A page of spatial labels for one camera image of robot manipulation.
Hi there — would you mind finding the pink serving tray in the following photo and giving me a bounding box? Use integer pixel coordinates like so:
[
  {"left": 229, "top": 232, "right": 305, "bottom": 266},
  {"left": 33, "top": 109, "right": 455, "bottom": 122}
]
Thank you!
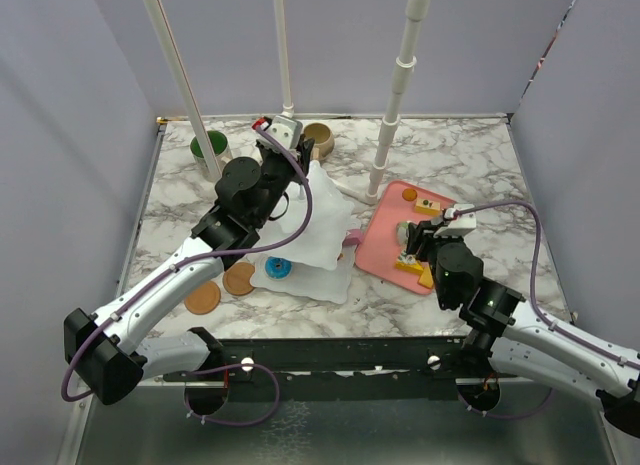
[{"left": 352, "top": 179, "right": 459, "bottom": 297}]

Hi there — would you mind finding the pink cake slice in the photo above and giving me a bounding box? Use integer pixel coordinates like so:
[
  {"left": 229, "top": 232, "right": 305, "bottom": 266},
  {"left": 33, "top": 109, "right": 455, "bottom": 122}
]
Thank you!
[{"left": 343, "top": 229, "right": 364, "bottom": 247}]

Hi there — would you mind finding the blue frosted donut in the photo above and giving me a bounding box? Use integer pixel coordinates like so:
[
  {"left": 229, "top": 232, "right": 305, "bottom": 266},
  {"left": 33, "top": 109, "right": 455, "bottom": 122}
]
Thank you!
[{"left": 264, "top": 256, "right": 293, "bottom": 280}]

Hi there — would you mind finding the white tiered serving stand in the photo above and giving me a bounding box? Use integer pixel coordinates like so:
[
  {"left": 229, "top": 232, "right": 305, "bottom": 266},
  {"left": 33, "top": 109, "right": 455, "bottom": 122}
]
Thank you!
[{"left": 250, "top": 160, "right": 360, "bottom": 304}]

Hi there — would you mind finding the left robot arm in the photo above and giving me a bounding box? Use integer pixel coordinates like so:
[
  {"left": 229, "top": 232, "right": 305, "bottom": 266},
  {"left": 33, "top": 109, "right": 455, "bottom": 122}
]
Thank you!
[{"left": 60, "top": 131, "right": 314, "bottom": 405}]

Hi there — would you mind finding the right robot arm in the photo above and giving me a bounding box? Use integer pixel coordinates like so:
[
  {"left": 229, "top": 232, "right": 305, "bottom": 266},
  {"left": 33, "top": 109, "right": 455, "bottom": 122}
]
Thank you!
[{"left": 405, "top": 219, "right": 639, "bottom": 437}]

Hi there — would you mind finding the sprinkled cake slice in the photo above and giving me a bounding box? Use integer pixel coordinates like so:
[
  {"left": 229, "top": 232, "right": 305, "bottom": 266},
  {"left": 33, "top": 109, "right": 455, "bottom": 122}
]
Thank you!
[{"left": 394, "top": 252, "right": 424, "bottom": 276}]

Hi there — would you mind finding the yellow sponge cake slice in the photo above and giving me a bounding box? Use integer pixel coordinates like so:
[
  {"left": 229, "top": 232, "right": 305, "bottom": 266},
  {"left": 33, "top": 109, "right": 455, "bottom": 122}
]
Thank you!
[{"left": 414, "top": 198, "right": 441, "bottom": 217}]

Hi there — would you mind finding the orange cookie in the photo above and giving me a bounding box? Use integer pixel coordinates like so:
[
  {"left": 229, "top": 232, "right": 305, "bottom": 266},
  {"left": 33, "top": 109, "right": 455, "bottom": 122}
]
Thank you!
[{"left": 402, "top": 188, "right": 418, "bottom": 202}]

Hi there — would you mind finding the beige ceramic cup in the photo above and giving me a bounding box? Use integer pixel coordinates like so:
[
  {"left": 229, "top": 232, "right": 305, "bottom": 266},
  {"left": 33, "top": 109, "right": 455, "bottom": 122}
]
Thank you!
[{"left": 303, "top": 123, "right": 335, "bottom": 162}]

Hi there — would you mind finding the green ceramic mug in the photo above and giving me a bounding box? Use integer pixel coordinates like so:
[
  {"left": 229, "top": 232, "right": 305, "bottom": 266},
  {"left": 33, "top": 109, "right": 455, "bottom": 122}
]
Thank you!
[{"left": 189, "top": 129, "right": 232, "bottom": 182}]

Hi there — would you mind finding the wooden coaster near stand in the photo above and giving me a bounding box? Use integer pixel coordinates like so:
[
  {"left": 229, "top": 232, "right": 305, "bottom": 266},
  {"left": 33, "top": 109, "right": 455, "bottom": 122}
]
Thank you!
[{"left": 222, "top": 262, "right": 255, "bottom": 296}]

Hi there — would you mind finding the wooden coaster near edge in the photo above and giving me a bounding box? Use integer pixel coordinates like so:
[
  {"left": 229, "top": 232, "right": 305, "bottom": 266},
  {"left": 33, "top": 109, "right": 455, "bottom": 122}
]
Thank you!
[{"left": 184, "top": 281, "right": 221, "bottom": 315}]

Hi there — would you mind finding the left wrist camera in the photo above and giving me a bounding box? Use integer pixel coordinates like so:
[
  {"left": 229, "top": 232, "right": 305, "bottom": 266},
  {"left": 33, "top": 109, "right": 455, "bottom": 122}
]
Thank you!
[{"left": 252, "top": 115, "right": 303, "bottom": 152}]

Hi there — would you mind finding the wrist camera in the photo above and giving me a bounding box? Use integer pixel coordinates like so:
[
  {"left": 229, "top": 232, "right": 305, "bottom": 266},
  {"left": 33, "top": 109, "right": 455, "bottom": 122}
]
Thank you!
[
  {"left": 434, "top": 203, "right": 477, "bottom": 238},
  {"left": 252, "top": 115, "right": 303, "bottom": 152}
]

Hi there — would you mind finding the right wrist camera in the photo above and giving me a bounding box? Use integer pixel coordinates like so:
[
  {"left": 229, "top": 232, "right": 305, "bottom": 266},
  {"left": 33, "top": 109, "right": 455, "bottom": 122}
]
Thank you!
[{"left": 434, "top": 203, "right": 477, "bottom": 238}]

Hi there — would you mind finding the white pvc frame middle pole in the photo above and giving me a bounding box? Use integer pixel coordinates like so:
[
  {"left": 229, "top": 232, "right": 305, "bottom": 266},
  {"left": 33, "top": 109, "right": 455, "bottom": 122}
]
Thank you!
[{"left": 273, "top": 0, "right": 294, "bottom": 117}]

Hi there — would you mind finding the white pvc frame pole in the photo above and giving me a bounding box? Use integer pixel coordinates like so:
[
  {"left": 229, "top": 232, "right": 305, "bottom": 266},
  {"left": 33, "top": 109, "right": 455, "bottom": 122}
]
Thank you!
[
  {"left": 142, "top": 0, "right": 221, "bottom": 181},
  {"left": 333, "top": 0, "right": 431, "bottom": 205},
  {"left": 273, "top": 0, "right": 294, "bottom": 117}
]

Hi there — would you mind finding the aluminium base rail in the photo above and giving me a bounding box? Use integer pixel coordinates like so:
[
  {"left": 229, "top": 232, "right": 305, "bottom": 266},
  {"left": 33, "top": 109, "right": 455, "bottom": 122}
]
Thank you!
[{"left": 78, "top": 337, "right": 609, "bottom": 389}]

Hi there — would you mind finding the white pvc frame left pole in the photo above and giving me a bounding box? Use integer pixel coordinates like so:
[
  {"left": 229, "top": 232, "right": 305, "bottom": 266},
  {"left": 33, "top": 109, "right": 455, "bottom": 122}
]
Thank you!
[{"left": 142, "top": 0, "right": 221, "bottom": 181}]

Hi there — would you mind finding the white pvc frame right pole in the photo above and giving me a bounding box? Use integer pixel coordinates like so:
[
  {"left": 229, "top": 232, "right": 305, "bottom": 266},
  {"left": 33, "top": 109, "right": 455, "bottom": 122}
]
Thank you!
[{"left": 333, "top": 0, "right": 431, "bottom": 205}]

